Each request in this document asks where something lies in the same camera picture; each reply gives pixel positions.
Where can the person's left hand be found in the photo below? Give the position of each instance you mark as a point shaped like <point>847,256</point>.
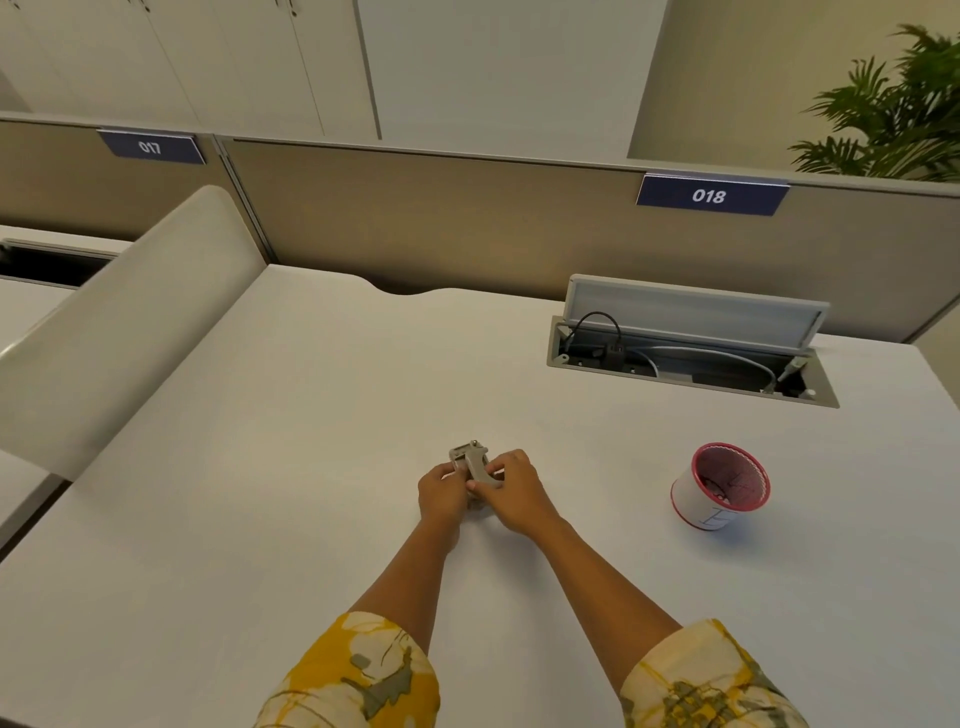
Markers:
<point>439,501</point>

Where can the person's right hand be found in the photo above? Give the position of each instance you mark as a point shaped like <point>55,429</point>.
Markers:
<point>517,499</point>

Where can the person's left fingers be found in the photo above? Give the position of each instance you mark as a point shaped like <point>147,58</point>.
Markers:
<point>448,474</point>

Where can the person's right fingers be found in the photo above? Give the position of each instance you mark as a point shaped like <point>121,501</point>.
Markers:
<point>506,469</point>

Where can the grey metal hand tool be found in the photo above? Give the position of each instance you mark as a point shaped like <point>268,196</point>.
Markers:
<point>474,465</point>

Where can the person's right forearm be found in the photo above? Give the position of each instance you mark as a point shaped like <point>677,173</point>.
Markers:
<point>611,581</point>

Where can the person's left forearm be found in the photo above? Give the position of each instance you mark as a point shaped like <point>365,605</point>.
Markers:
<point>405,574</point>

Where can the black plug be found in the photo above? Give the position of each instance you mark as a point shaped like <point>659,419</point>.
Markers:
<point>615,357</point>

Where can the red mesh cup white label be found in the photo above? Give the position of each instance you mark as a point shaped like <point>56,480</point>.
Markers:
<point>697,499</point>

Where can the yellow patterned left sleeve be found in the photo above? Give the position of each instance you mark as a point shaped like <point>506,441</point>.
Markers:
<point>352,679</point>

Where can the yellow patterned sleeve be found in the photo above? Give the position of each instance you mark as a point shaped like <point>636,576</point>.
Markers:
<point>352,679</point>
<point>697,686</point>

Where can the beige desk partition panel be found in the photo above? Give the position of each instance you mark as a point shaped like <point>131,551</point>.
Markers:
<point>67,187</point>
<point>465,217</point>

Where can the yellow patterned right sleeve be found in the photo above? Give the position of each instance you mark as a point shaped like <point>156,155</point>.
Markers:
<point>697,686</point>

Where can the blue number plate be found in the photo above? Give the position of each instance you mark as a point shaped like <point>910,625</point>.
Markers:
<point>150,147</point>
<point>709,196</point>

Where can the white curved side divider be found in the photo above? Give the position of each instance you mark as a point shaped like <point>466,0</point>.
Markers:
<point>127,337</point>

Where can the green potted palm plant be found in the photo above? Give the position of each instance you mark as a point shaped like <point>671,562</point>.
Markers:
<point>892,127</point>

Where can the white wall cabinets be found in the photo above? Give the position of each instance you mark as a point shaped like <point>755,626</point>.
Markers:
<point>187,60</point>

